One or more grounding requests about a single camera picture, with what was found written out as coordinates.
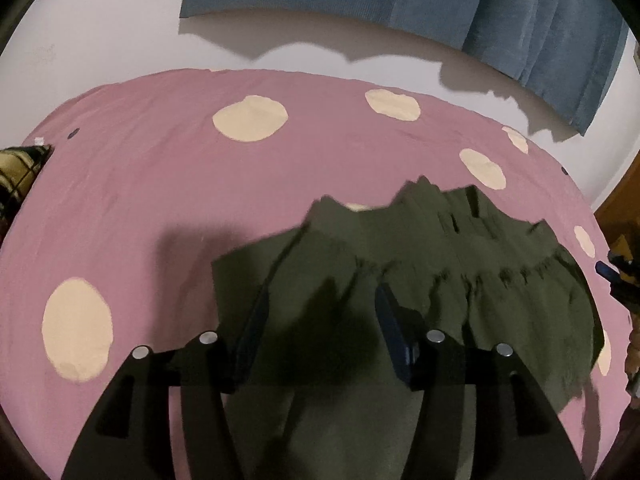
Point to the pink bed sheet cream dots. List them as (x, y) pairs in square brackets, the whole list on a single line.
[(175, 170)]

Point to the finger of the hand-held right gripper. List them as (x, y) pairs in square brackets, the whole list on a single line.
[(606, 269)]

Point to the blue curtain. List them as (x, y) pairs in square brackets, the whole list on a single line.
[(450, 10)]

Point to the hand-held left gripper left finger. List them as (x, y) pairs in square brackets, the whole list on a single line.
[(247, 340)]

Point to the brown wooden furniture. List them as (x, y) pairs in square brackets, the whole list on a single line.
[(620, 210)]

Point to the person's right hand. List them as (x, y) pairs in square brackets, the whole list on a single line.
[(634, 345)]

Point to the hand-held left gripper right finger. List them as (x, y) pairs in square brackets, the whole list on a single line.
[(397, 345)]

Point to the olive green bomber jacket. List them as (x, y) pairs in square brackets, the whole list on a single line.
[(450, 270)]

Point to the yellow black plaid pillow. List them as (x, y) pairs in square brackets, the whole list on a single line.
[(17, 170)]

